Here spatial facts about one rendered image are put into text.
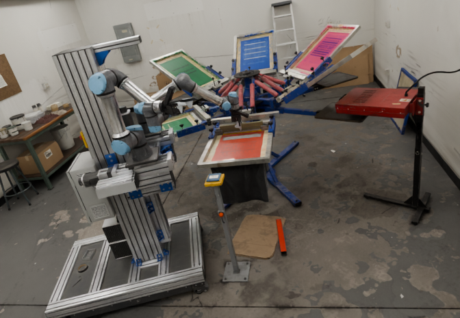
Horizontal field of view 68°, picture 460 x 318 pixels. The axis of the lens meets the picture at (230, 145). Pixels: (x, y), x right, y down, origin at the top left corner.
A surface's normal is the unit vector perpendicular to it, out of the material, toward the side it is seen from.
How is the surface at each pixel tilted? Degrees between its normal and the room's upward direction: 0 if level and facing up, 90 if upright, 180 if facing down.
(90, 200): 90
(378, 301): 0
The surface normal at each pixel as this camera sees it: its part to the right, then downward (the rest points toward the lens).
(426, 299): -0.18, -0.89
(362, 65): -0.19, 0.26
